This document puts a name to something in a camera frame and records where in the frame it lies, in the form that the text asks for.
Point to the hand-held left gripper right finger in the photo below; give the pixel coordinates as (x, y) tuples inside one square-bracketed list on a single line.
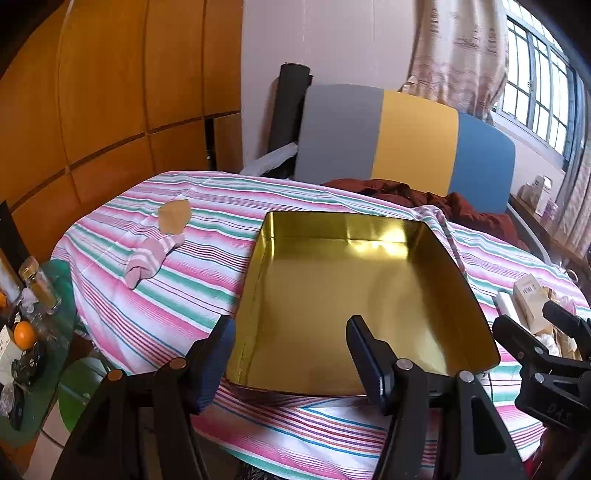
[(369, 364)]

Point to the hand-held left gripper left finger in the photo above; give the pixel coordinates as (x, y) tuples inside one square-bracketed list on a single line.
[(214, 364)]

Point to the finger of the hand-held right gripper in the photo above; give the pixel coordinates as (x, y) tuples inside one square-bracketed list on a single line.
[(521, 344), (565, 323)]

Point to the cream cardboard box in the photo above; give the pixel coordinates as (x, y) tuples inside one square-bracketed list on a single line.
[(531, 297)]

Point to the gold metal tin box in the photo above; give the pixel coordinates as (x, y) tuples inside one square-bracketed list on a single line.
[(323, 300)]

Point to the white soap bar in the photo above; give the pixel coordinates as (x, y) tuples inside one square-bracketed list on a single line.
[(505, 305)]

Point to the pink green striped cloth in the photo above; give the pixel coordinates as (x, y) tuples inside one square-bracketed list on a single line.
[(207, 286)]

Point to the wooden side desk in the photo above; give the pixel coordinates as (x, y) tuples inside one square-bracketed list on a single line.
[(554, 233)]

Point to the purple small container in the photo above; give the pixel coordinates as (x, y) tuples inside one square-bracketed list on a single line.
[(551, 212)]

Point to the pink striped sock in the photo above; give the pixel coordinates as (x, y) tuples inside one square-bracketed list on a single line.
[(150, 261)]

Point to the white carton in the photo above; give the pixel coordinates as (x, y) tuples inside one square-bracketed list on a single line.
[(544, 194)]

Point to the green glass side table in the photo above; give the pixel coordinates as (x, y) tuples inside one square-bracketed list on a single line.
[(78, 392)]

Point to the dark red blanket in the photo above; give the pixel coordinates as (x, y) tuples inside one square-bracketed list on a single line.
[(466, 212)]

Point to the small brown sponge piece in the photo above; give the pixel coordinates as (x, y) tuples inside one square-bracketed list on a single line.
[(174, 216)]

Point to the glass jar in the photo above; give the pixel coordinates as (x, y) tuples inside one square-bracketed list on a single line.
[(40, 288)]

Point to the orange fruit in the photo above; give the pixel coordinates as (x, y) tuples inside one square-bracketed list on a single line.
[(24, 334)]

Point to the grey yellow blue headboard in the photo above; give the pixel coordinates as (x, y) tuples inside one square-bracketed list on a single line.
[(415, 138)]

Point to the barred window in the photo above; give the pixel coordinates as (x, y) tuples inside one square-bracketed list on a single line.
[(540, 87)]

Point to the black rolled mat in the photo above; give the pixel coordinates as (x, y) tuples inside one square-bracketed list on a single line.
[(287, 110)]

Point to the wooden wardrobe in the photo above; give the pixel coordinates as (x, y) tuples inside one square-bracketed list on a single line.
[(115, 92)]

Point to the beige patterned curtain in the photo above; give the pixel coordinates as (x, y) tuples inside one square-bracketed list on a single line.
[(457, 50)]

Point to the grey bed frame rail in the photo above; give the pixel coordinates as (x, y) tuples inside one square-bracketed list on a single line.
[(531, 230)]

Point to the white bed frame rail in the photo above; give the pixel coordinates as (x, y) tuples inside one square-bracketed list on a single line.
[(270, 159)]

